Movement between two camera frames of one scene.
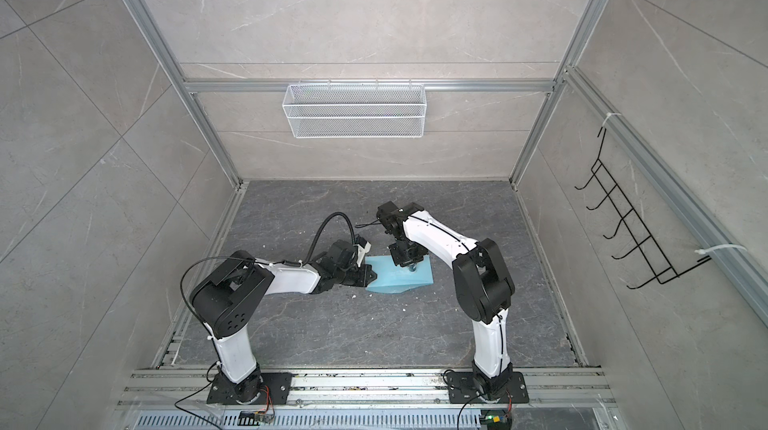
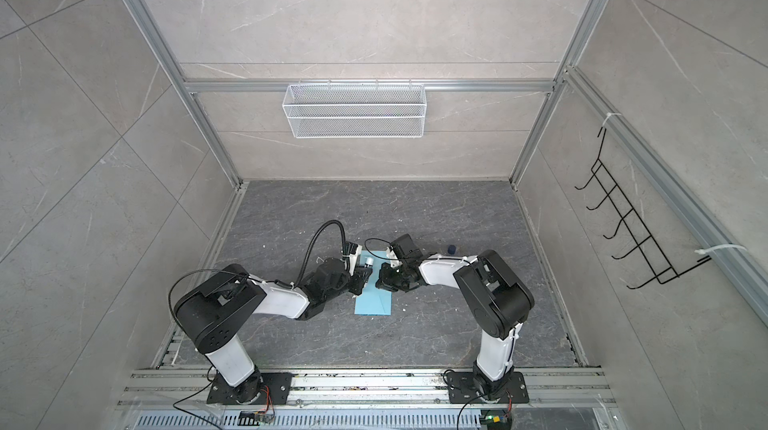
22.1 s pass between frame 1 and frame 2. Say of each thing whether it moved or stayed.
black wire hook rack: stayed
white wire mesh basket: stayed
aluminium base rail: stayed
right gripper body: moved
